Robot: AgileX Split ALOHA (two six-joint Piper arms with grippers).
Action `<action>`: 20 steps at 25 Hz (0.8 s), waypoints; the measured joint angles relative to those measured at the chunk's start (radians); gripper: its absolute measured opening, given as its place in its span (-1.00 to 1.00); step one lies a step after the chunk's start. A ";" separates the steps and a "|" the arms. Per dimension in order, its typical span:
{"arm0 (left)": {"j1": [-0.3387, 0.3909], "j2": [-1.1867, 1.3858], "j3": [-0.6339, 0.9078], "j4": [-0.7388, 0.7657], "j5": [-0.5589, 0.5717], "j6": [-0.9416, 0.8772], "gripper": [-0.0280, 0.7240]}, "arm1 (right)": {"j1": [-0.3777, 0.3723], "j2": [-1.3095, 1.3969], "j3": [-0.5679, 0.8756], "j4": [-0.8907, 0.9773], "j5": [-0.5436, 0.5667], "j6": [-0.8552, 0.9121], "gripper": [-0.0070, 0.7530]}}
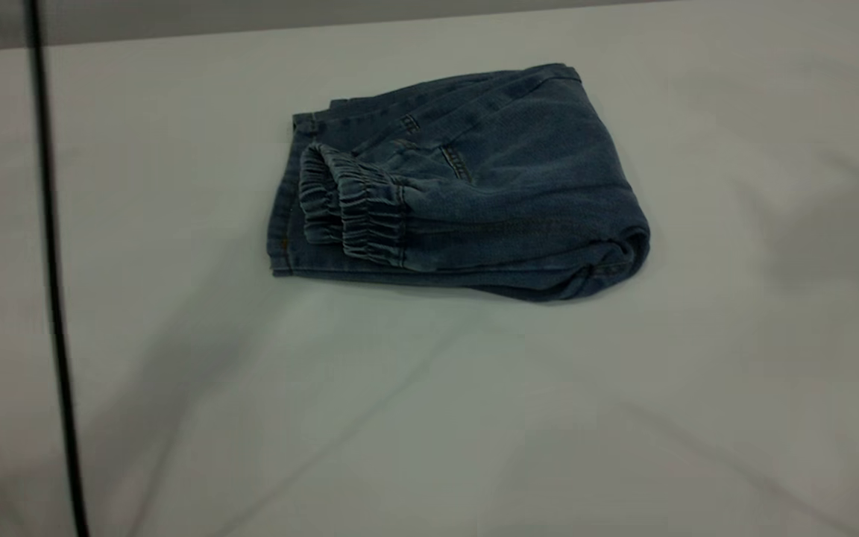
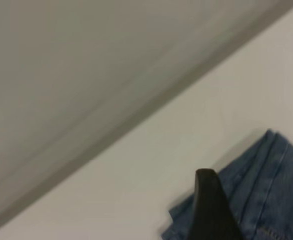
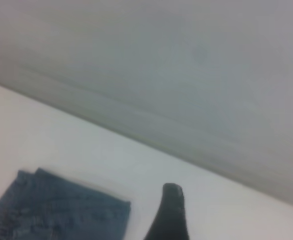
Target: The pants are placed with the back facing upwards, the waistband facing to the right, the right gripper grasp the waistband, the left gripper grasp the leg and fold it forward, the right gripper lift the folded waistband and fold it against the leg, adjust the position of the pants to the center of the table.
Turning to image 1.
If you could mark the blue denim shorts with print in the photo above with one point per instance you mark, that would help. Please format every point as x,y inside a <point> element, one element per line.
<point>489,186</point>

